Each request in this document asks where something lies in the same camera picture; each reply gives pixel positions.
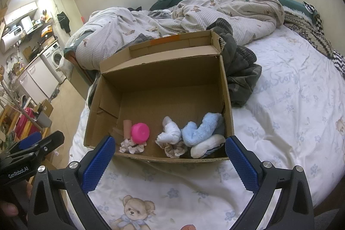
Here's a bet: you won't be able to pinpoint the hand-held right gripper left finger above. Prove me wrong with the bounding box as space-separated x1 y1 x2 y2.
27 136 116 230

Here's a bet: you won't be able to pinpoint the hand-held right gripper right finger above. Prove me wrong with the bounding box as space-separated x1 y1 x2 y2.
225 136 314 230

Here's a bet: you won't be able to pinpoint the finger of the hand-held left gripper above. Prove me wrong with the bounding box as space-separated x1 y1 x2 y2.
7 132 42 155
13 131 64 166

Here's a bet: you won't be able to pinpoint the white fluffy sock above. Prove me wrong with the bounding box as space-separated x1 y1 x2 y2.
191 134 226 159

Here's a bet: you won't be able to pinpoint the beige tube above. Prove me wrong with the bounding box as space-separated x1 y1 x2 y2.
123 119 132 139

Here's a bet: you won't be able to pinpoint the light blue fluffy sock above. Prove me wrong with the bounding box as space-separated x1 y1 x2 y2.
181 112 225 148

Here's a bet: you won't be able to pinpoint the pink plastic cup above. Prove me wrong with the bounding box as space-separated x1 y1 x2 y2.
131 123 150 144

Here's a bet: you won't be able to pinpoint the beige scrunchie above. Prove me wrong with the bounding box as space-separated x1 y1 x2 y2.
163 143 188 158

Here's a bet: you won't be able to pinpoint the white cotton sock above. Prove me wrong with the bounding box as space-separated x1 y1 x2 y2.
156 116 182 150

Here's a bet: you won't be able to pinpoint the brown cardboard box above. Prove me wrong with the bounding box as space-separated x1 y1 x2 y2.
83 30 234 164

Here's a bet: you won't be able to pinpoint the person's left hand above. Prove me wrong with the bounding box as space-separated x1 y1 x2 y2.
0 180 33 220

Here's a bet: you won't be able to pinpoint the grey bin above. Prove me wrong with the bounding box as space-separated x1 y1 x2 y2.
35 111 52 128

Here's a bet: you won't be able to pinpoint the small cardboard box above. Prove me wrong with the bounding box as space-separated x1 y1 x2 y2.
32 99 54 119

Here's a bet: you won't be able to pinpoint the wooden rack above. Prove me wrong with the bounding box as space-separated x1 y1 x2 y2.
0 79 27 139

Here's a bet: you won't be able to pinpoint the white scrunchie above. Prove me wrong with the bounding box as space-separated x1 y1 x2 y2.
120 138 146 154

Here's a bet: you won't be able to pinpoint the white floral bed sheet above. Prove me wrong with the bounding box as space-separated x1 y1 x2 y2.
66 22 345 230

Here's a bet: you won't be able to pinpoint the white washing machine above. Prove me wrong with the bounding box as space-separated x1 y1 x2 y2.
40 41 66 85

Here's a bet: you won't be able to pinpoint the dark green clothes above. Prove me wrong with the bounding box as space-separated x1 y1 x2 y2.
206 18 262 108

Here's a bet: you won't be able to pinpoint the white water heater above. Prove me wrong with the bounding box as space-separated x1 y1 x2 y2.
0 25 23 54

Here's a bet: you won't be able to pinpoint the black hanging garment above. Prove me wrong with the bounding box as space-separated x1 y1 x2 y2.
56 11 71 37

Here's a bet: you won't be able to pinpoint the checkered bear print quilt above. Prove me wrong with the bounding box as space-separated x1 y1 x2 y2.
65 0 285 70

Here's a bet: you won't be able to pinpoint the patterned knit blanket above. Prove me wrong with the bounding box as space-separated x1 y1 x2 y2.
283 1 345 77

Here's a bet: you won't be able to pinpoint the green pillow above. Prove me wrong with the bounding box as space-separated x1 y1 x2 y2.
245 0 314 23

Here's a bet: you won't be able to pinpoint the white wall cabinet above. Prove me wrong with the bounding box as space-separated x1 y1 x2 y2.
4 1 38 24

